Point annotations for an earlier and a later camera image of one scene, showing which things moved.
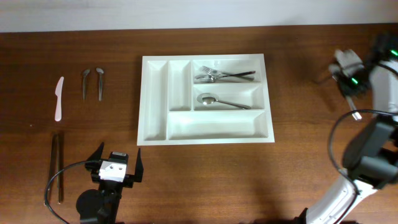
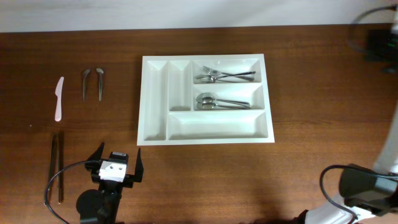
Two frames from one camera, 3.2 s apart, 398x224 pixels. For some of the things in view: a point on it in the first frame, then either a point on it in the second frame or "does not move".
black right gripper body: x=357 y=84 → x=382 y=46
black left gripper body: x=94 y=177 does not move
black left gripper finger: x=96 y=156 does not move
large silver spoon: x=357 y=115 → x=207 y=106
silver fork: x=224 y=75 does not move
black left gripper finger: x=139 y=168 does not move
